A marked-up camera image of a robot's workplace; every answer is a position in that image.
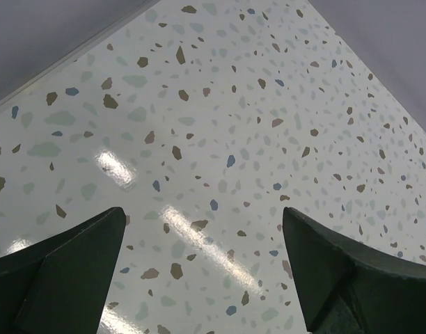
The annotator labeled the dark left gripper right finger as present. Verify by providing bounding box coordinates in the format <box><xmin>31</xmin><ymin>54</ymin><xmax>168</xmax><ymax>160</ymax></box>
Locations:
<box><xmin>283</xmin><ymin>207</ymin><xmax>426</xmax><ymax>333</ymax></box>

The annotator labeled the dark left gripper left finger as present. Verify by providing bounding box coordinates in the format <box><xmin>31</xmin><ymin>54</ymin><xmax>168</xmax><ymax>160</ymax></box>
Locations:
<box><xmin>0</xmin><ymin>207</ymin><xmax>126</xmax><ymax>334</ymax></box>

